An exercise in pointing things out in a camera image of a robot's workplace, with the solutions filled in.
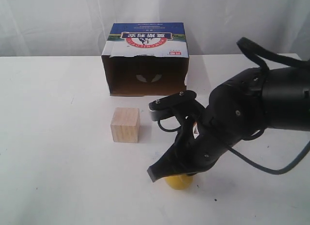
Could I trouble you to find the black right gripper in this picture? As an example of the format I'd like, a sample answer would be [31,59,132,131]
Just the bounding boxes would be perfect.
[147,72,266,182]

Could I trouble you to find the yellow round object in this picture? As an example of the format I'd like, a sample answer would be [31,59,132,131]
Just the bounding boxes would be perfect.
[165,175,193,190]

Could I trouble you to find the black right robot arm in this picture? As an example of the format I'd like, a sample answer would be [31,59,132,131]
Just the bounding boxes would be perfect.
[147,67,310,181]

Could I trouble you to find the light wooden cube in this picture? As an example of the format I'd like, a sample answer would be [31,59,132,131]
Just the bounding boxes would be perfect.
[110,108,140,143]

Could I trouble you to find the printed cardboard box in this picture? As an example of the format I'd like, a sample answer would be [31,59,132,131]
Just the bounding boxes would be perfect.
[101,22,189,96]

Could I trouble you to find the white backdrop curtain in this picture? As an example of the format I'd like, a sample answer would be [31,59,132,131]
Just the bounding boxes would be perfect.
[0,0,310,58]

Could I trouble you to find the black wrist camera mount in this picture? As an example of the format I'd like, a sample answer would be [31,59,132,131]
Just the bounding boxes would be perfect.
[149,90,197,121]

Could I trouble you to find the black braided cable sleeve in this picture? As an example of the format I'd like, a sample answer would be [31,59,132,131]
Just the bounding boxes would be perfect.
[236,37,310,73]

